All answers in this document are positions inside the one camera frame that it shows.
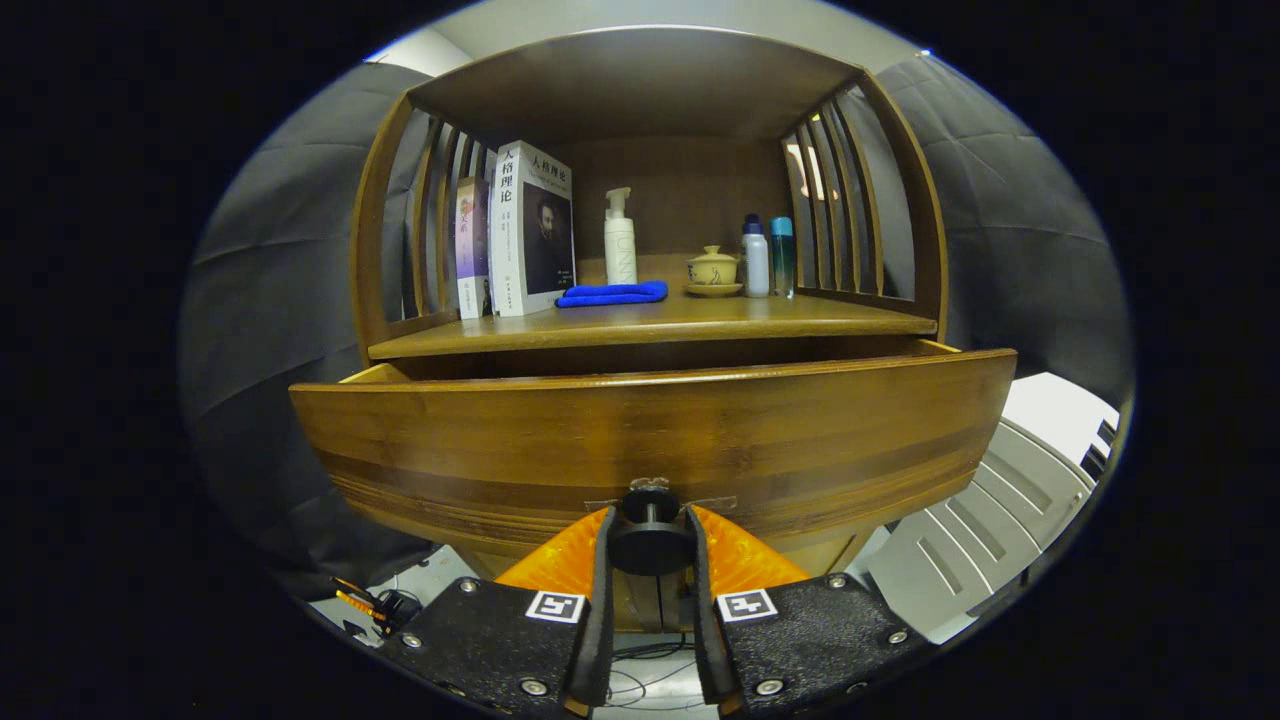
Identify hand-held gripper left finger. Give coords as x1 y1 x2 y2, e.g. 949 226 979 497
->
375 505 619 719

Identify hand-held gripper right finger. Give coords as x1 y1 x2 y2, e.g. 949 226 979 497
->
683 503 936 719

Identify wooden drawer with black knob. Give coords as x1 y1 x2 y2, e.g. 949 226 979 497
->
288 338 1019 578

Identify wooden countertop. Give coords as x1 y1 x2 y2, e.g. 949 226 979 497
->
367 255 939 361

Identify white drawer cabinet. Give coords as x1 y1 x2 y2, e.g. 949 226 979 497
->
865 372 1121 646

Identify wooden cabinet with slatted sides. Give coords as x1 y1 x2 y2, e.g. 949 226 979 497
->
348 25 949 636

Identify blue folded cloth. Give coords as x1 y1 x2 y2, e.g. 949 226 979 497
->
555 280 669 308

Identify yellow lidded teacup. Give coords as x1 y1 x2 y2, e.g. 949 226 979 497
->
686 245 741 286

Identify white bottle with blue cap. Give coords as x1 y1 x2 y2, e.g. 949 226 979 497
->
741 213 771 298

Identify white pump bottle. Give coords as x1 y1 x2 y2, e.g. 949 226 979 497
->
603 187 638 286

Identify teal clear bottle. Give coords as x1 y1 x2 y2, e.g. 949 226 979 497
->
769 216 797 299

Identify white book with portrait cover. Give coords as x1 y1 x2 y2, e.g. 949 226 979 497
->
488 140 578 318

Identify purple book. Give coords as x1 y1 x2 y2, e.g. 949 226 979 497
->
455 177 493 321

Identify black floor cables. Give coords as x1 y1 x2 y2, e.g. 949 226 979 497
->
610 635 716 713

